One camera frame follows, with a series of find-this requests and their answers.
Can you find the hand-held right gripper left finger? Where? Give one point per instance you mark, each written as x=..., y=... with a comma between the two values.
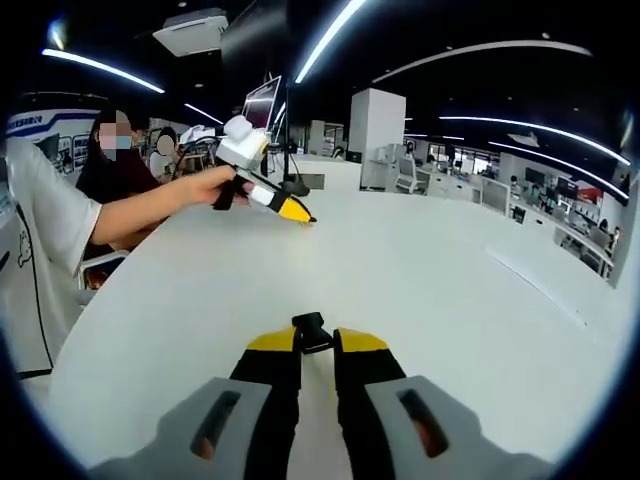
x=270, y=400

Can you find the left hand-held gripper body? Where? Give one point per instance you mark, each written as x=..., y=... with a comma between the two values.
x=242, y=147

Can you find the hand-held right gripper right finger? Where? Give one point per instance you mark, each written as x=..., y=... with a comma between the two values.
x=370, y=400

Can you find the person's left hand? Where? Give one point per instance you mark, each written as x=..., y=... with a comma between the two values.
x=207, y=187

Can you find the black computer mouse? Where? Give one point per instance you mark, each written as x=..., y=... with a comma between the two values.
x=296, y=189

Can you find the computer monitor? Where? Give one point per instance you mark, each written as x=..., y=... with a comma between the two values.
x=261, y=102

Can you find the white office chair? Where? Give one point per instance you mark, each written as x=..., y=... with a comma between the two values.
x=407, y=175

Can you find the white ceiling air conditioner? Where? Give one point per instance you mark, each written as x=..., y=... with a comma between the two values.
x=192, y=32

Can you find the long ceiling light strip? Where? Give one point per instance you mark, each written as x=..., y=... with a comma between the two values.
x=327, y=37
x=540, y=130
x=100, y=67

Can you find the white chair brown seat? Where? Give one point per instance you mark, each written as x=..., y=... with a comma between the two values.
x=95, y=277

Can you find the grey mesh office chair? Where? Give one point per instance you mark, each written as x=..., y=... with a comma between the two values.
x=495, y=196

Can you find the curved white ceiling trim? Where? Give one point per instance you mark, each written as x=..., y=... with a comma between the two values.
x=480, y=55

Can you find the blue white wall display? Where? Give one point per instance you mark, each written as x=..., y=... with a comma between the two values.
x=50, y=140

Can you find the red blue wall banner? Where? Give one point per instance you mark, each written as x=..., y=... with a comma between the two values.
x=585, y=189

